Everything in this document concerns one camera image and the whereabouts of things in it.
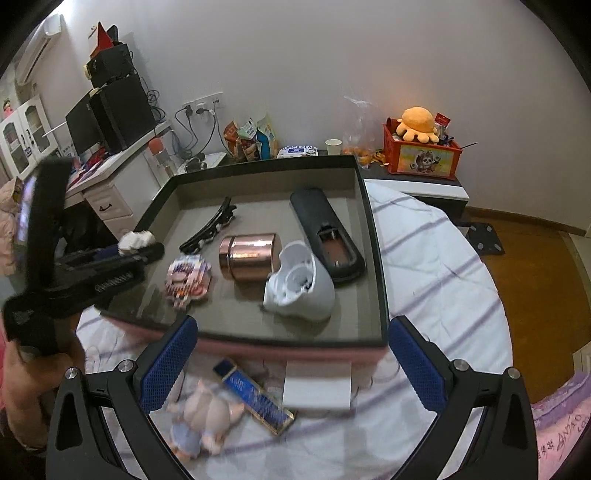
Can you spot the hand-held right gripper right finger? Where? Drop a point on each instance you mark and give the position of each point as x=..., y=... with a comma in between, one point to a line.
x=415, y=364

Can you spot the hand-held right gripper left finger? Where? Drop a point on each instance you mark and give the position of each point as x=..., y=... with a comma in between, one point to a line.
x=166, y=364

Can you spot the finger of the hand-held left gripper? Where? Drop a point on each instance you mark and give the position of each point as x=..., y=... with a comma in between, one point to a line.
x=147, y=257
x=92, y=256

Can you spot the pink white block figure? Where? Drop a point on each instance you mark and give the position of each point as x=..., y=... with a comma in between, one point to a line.
x=136, y=241

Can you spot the pink block model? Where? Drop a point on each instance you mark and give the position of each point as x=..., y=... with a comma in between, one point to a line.
x=190, y=281

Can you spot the small pink-haired doll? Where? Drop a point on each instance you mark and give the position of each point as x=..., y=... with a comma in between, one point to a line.
x=207, y=415

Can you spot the black hair clip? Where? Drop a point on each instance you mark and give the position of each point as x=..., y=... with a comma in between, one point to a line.
x=207, y=226

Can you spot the dark blue gold case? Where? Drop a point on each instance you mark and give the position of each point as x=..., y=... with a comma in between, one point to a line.
x=254, y=397

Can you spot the white square box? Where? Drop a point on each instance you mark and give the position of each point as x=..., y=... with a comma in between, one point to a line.
x=318, y=385

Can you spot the rose gold metal canister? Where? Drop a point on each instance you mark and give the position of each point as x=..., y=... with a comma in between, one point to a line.
x=249, y=256

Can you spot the pink box with black rim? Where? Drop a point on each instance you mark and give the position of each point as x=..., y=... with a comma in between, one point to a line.
x=258, y=212

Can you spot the white plastic holder device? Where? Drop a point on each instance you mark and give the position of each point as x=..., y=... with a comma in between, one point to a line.
x=300, y=286

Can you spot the black remote control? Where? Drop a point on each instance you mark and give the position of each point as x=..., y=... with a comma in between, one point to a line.
x=330, y=235

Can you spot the pink coat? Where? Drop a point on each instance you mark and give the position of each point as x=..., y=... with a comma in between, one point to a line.
x=7, y=226

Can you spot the white desk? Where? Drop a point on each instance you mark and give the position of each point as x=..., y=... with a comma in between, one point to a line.
x=115, y=184

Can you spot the round table with quilted cover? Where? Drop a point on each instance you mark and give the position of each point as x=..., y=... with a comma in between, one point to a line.
x=434, y=286

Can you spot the white glass door cabinet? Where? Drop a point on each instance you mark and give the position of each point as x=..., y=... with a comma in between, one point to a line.
x=25, y=136

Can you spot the bottle with orange cap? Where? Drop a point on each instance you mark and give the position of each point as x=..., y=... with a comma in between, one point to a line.
x=159, y=157

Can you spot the small black device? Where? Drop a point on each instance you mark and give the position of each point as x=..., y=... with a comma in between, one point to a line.
x=196, y=164

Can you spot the black computer monitor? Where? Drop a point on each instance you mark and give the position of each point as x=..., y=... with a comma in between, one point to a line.
x=83, y=124

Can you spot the black speakers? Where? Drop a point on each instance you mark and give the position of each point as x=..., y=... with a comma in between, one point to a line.
x=122, y=113

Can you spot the snack bags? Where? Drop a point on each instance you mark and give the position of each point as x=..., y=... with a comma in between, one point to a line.
x=251, y=138

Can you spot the purple printed blanket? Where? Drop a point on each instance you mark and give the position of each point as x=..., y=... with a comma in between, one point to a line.
x=565, y=429

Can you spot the black white low cabinet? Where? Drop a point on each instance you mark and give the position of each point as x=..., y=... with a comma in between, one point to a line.
x=429, y=191

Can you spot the wet wipes pack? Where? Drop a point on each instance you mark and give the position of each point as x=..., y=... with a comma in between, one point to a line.
x=298, y=151

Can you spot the white air conditioner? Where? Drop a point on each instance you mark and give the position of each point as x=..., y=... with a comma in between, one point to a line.
x=37, y=46

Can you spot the red paper item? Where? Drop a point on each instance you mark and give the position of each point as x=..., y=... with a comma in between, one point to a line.
x=104, y=39

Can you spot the red printed crate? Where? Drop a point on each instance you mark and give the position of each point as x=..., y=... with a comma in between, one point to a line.
x=425, y=159

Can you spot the white paper cup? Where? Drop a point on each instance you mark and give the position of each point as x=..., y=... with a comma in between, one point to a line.
x=333, y=147

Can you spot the orange plush octopus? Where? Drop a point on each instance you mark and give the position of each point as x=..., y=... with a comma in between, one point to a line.
x=418, y=122

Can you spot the clear plastic bag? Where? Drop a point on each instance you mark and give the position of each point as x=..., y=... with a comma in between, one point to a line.
x=362, y=122

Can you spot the white wall socket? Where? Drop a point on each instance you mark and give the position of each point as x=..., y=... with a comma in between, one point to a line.
x=203, y=104

